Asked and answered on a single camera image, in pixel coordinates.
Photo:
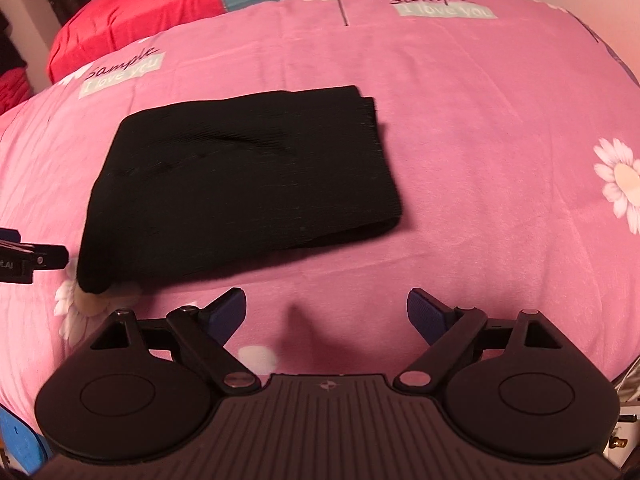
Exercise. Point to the red pillow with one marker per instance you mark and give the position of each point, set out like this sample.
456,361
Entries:
140,10

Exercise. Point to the white device with connector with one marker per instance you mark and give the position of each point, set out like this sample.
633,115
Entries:
625,425

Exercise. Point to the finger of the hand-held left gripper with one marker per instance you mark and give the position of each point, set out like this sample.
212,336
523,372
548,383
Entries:
40,257
7,235

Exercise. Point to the blue plastic object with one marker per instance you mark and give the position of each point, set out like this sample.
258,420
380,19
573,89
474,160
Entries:
20,440

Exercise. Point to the pink printed blanket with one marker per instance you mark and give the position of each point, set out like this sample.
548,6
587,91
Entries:
475,160

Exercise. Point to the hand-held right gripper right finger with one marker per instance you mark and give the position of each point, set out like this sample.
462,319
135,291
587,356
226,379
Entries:
425,315

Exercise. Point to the black pants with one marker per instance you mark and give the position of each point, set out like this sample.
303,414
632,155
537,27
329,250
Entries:
240,185

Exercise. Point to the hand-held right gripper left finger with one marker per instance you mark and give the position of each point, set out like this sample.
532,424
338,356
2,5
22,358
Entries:
230,312

